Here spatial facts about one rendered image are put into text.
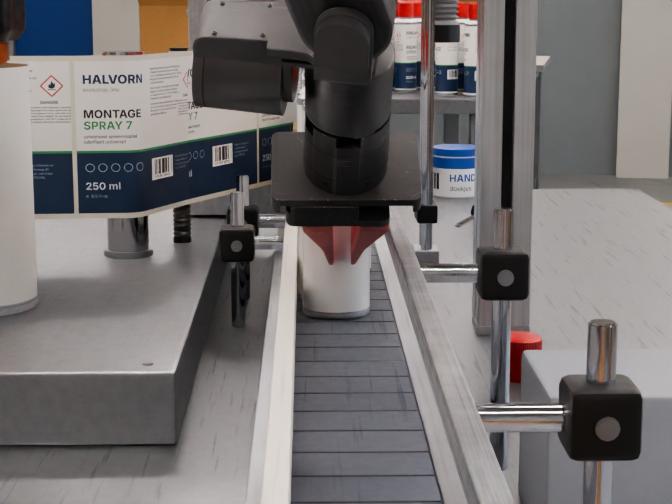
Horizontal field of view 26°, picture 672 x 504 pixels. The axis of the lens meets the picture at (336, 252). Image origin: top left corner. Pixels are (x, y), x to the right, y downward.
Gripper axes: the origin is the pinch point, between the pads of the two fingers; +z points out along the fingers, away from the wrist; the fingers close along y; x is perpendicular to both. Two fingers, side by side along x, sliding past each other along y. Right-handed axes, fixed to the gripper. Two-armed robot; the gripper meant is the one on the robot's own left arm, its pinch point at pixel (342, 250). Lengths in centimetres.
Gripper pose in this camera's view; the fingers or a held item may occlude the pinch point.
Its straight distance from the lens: 107.2
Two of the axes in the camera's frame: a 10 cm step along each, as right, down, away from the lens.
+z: -0.2, 6.4, 7.6
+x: 0.2, 7.6, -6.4
